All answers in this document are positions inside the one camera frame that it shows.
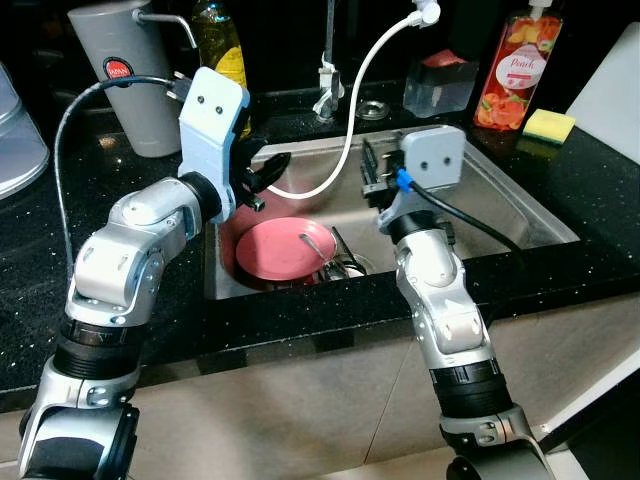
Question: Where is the yellow sponge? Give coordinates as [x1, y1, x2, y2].
[525, 109, 577, 144]

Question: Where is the beige cabinet front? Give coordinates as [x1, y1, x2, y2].
[120, 290, 640, 480]

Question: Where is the red plate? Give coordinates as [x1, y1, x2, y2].
[235, 217, 339, 283]

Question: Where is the stainless steel sink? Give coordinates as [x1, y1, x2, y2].
[203, 128, 581, 301]

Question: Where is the grey translucent container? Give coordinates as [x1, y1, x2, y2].
[0, 62, 51, 201]

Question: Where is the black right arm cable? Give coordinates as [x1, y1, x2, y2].
[395, 170, 526, 256]

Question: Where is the white hose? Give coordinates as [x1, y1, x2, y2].
[268, 0, 441, 201]

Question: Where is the clear plastic box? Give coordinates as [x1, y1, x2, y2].
[403, 50, 479, 119]

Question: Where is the grey thermos jug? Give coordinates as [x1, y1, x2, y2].
[67, 0, 198, 158]

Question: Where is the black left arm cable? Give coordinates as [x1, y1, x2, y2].
[52, 75, 196, 291]

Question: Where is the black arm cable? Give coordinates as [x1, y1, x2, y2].
[395, 170, 526, 256]
[52, 75, 196, 291]

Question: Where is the peach soap pump bottle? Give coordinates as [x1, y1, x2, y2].
[474, 0, 563, 132]

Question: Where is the metal faucet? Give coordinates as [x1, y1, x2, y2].
[313, 0, 346, 121]

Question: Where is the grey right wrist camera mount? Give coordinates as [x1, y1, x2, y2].
[385, 125, 467, 226]

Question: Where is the white panel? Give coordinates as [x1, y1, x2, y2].
[565, 22, 640, 166]

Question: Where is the yellow liquid bottle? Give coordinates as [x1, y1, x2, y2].
[190, 0, 251, 141]

